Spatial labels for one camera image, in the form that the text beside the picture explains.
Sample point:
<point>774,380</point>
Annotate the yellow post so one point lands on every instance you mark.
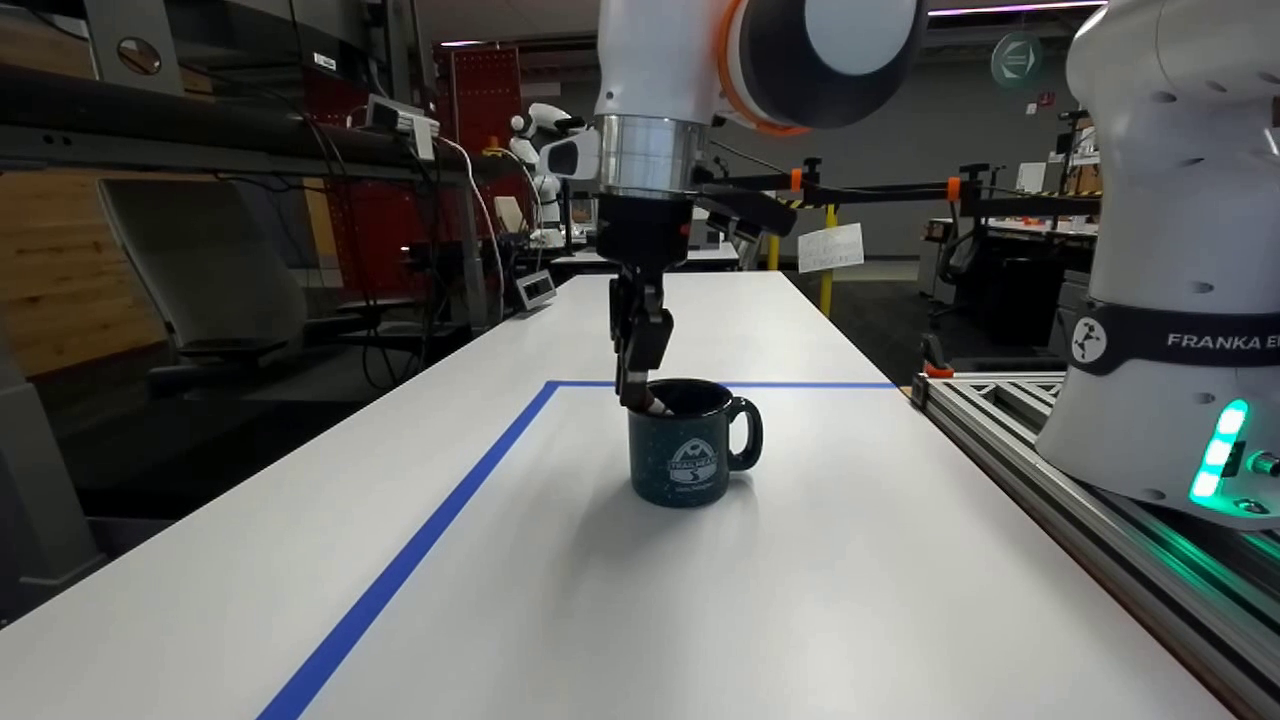
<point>830,285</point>

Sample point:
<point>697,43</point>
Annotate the blue tape line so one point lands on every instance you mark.
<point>403,566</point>

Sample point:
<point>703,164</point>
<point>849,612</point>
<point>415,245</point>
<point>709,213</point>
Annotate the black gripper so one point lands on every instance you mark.
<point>643,231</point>

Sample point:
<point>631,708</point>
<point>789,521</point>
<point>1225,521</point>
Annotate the small grey device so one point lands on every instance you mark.
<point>534,290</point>

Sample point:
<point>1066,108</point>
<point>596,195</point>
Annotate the black shelf beam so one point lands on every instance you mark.
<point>161,125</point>

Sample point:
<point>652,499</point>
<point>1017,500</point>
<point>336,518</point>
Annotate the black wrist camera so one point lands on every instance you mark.
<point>751,211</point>

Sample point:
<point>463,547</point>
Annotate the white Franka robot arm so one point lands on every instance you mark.
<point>1175,202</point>

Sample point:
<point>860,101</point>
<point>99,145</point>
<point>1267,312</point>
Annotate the red cabinet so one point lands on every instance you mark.
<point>483,94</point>

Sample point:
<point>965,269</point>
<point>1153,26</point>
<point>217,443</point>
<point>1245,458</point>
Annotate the dark blue enamel mug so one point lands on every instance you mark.
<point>682,458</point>

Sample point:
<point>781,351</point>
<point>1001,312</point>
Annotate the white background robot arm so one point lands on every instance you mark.
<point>543,174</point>

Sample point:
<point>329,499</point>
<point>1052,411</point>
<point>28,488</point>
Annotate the aluminium extrusion rail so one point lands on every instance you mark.
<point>1066,504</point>

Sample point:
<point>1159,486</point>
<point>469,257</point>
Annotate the grey box housing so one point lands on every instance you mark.
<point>213,261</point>

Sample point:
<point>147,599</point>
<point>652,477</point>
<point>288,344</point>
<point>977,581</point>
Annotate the black bar with orange clamps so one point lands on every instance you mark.
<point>904,195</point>

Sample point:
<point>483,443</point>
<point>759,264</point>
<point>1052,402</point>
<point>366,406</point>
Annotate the round green wall sign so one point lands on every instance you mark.
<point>1017,61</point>

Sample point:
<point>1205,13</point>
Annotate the white paper sign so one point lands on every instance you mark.
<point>830,248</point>

